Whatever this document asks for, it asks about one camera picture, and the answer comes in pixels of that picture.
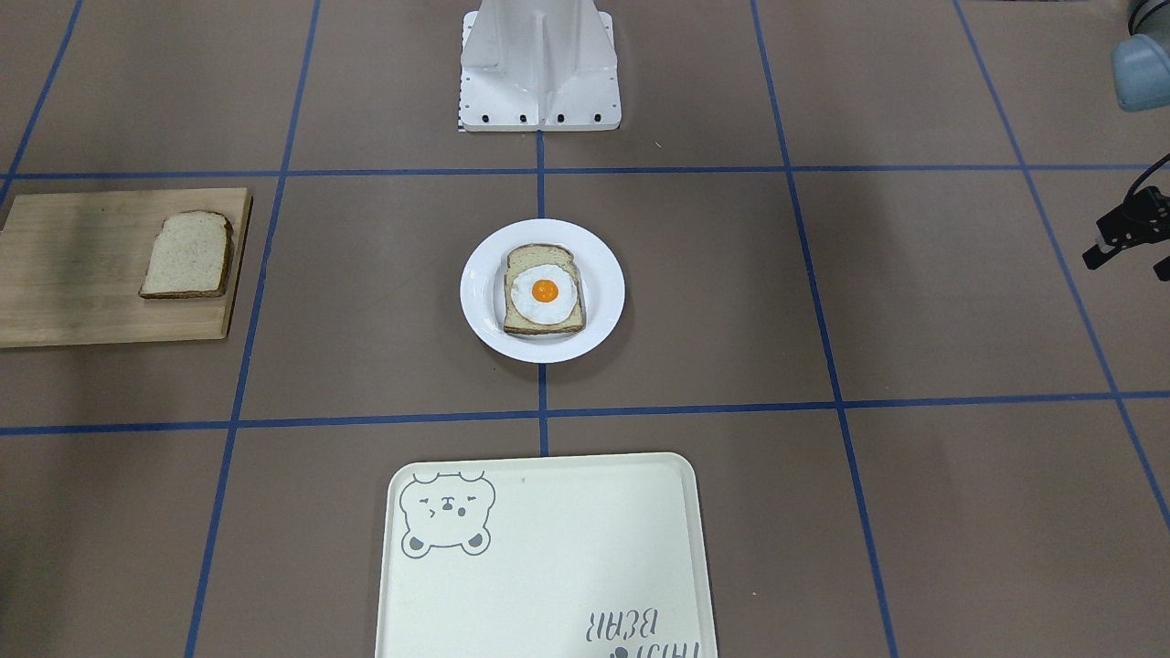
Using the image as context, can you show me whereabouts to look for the cream bear tray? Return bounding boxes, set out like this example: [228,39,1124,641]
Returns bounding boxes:
[376,452,720,657]

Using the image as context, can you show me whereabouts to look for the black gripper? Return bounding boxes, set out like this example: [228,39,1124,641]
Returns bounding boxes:
[1082,186,1169,270]

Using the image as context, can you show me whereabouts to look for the white pedestal column base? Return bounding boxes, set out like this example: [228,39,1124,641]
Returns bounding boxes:
[457,1,622,133]

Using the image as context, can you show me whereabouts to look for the wooden cutting board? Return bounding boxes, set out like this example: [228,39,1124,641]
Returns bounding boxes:
[1,187,252,348]

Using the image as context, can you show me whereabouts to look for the brown bread slice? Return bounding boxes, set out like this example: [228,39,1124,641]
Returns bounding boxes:
[138,211,234,299]

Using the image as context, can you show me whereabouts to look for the white round plate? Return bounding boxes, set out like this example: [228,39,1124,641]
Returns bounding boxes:
[460,218,626,364]

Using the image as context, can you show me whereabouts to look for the bread slice under egg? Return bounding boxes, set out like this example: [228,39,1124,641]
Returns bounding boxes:
[503,244,586,336]

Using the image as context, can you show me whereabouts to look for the fried egg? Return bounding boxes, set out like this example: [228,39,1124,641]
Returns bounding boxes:
[508,265,578,325]

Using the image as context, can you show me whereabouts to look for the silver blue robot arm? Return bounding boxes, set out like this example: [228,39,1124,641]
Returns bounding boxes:
[1082,1,1169,270]

